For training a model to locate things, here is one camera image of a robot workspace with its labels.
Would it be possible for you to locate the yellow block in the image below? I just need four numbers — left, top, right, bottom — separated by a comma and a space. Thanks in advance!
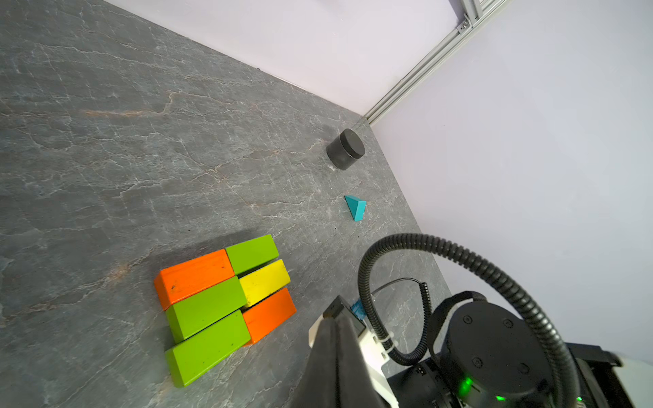
239, 259, 291, 308

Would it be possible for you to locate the black cylinder container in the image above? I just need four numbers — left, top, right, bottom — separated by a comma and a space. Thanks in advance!
326, 129, 366, 170

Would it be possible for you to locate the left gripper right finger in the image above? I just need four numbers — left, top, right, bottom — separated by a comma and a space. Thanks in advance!
336, 317, 384, 408

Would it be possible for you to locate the teal small block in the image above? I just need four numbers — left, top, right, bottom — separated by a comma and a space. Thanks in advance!
345, 195, 367, 222

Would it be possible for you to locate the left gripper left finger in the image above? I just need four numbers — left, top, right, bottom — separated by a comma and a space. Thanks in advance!
291, 318, 339, 408

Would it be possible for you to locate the green block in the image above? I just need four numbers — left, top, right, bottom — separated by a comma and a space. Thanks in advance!
226, 235, 279, 276
166, 277, 247, 343
165, 310, 251, 388

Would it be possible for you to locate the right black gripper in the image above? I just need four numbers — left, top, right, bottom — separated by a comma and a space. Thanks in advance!
389, 291, 554, 407

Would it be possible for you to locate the orange block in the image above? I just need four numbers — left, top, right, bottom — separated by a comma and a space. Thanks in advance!
154, 249, 236, 310
243, 288, 297, 346

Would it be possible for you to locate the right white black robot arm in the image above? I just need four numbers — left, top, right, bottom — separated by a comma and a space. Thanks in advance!
389, 291, 652, 407

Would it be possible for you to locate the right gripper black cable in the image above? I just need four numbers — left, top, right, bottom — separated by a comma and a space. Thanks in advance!
356, 233, 583, 408

